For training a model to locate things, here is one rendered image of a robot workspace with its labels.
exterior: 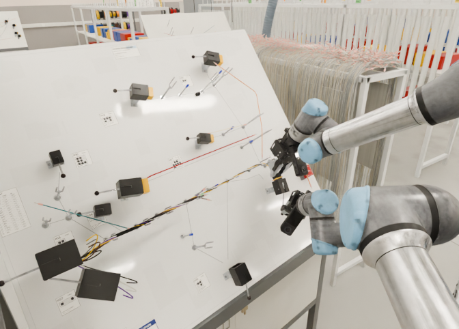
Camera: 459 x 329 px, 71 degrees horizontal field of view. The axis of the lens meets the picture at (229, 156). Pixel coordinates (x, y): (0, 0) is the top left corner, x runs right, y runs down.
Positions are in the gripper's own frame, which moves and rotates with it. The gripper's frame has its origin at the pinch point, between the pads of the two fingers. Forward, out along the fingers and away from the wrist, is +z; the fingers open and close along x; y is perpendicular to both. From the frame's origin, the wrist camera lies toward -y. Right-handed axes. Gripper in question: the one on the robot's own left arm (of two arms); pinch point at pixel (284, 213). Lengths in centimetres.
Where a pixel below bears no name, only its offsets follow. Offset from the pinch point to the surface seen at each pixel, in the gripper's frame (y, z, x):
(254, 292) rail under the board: -31.5, -1.8, -1.5
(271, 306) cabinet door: -33.6, 19.9, -17.4
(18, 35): 205, 642, 582
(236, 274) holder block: -28.7, -15.6, 10.6
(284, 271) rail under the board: -19.3, 4.1, -10.7
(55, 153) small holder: -24, -27, 76
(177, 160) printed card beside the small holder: -3.7, -8.2, 46.6
